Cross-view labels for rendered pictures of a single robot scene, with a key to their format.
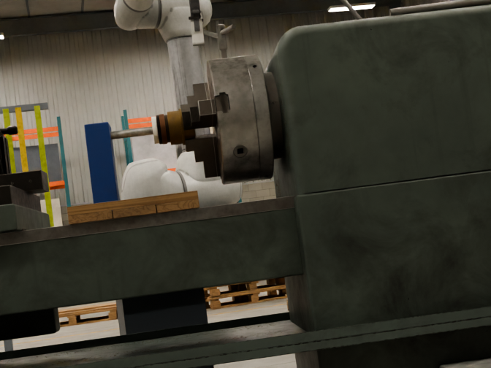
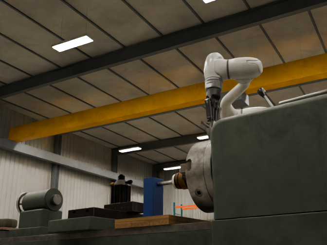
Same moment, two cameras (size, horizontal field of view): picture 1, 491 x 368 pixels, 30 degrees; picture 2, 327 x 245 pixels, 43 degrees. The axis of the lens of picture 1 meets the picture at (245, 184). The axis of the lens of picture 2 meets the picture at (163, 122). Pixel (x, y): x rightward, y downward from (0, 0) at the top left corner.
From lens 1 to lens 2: 1.29 m
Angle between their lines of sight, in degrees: 43
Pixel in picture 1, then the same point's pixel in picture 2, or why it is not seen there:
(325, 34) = (233, 121)
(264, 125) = (208, 177)
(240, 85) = (199, 154)
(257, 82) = (207, 152)
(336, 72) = (238, 144)
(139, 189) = not seen: hidden behind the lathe
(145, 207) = (145, 222)
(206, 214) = (173, 228)
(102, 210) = (128, 222)
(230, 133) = (191, 182)
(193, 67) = not seen: hidden behind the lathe
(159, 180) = not seen: hidden behind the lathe
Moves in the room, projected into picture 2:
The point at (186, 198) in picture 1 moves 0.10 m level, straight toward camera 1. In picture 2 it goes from (163, 218) to (148, 217)
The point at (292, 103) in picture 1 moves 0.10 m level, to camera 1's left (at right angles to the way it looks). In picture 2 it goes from (213, 163) to (192, 167)
